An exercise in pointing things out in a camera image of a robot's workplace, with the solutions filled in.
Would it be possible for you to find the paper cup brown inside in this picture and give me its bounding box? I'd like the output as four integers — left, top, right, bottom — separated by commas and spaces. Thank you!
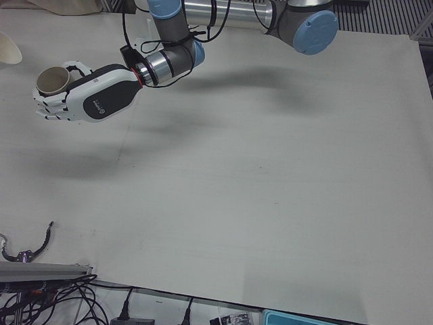
36, 66, 77, 97

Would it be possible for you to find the teal plastic storage box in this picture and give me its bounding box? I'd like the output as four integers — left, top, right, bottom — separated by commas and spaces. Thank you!
262, 308, 339, 325

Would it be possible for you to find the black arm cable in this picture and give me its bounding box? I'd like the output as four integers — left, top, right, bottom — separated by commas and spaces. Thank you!
120, 0, 231, 89

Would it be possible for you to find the beige cardboard sheet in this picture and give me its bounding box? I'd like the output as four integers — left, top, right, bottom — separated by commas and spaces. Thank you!
26, 0, 104, 17

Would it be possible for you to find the white paper cup ribbed rim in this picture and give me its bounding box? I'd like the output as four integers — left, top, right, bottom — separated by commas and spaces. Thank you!
0, 30, 23, 65

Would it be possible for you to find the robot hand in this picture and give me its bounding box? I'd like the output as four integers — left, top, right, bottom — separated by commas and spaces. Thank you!
32, 60, 145, 123

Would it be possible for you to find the white metal base bracket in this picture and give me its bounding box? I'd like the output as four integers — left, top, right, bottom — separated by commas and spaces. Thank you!
132, 18, 156, 48

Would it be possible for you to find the aluminium profile post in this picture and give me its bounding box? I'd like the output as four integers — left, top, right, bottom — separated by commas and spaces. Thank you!
0, 260, 95, 282

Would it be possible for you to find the black ribbed floor mat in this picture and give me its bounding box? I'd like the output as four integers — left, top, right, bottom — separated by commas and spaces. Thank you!
333, 0, 433, 38

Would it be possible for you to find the black power brick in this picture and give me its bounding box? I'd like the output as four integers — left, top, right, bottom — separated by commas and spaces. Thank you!
110, 316, 156, 325

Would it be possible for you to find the black white printed label box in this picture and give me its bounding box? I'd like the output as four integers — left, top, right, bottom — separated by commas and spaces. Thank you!
209, 313, 254, 325

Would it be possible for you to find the black power cable with plug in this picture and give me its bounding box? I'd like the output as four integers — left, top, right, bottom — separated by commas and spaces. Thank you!
182, 297, 196, 325
120, 287, 135, 321

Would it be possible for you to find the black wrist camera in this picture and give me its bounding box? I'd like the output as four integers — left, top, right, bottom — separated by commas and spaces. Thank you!
120, 45, 140, 70

